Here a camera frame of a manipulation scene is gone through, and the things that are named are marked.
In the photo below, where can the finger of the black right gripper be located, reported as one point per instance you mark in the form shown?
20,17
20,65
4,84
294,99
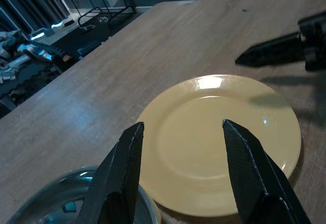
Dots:
275,51

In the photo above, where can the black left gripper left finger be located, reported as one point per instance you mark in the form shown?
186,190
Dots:
119,173

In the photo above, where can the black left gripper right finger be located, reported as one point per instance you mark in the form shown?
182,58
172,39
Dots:
254,183

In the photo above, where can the dark grey cup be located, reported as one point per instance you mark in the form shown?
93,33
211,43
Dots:
51,201

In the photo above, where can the yellow round plate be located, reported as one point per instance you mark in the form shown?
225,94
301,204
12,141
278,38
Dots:
198,137

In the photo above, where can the silver black machine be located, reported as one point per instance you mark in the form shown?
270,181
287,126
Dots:
43,52

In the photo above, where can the black metal clothes rack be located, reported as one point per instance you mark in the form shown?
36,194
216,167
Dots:
107,14

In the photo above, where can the dark grey curtain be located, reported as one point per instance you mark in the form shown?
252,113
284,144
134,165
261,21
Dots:
30,2

